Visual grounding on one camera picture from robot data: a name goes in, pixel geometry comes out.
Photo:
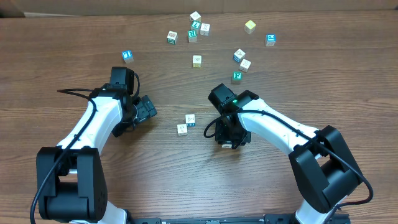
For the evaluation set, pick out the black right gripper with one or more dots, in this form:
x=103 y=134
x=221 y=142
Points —
x=232 y=140

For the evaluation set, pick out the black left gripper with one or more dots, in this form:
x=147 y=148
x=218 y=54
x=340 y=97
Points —
x=146 y=109

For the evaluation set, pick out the wooden block hook drawing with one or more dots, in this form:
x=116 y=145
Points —
x=182 y=129

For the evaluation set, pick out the wooden block red U side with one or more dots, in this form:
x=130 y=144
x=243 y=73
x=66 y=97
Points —
x=190 y=120

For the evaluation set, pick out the green F wooden block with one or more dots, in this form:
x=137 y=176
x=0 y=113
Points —
x=237 y=77

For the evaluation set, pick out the wooden block acorn drawing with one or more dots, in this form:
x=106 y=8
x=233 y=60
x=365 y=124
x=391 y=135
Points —
x=226 y=146

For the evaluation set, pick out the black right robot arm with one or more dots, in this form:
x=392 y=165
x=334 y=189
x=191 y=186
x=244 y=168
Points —
x=324 y=168

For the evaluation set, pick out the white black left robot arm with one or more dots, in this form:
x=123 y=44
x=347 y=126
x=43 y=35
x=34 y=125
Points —
x=71 y=187

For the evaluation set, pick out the blue I wooden block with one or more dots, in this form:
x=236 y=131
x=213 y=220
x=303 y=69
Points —
x=127 y=56

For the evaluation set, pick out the wooden block yellow side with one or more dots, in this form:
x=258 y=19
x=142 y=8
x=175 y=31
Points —
x=196 y=61

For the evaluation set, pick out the wooden block blue edge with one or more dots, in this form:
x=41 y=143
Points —
x=239 y=55

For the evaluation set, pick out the wooden block green B side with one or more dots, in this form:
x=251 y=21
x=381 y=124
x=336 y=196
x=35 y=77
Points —
x=172 y=37

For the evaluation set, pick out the green R wooden block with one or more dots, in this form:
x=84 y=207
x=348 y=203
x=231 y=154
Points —
x=192 y=36

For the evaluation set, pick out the green L wooden block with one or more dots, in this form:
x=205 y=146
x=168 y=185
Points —
x=196 y=26

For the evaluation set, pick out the blue P wooden block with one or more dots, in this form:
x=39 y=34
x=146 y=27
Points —
x=270 y=40

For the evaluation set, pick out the wooden block blue side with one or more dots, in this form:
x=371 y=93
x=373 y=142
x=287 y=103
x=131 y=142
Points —
x=205 y=29

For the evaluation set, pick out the yellow top wooden block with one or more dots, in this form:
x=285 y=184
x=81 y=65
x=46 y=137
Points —
x=249 y=27

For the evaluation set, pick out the plain wooden block top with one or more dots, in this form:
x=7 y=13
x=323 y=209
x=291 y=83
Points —
x=195 y=16

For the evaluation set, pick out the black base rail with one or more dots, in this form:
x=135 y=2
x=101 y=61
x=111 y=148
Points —
x=266 y=219

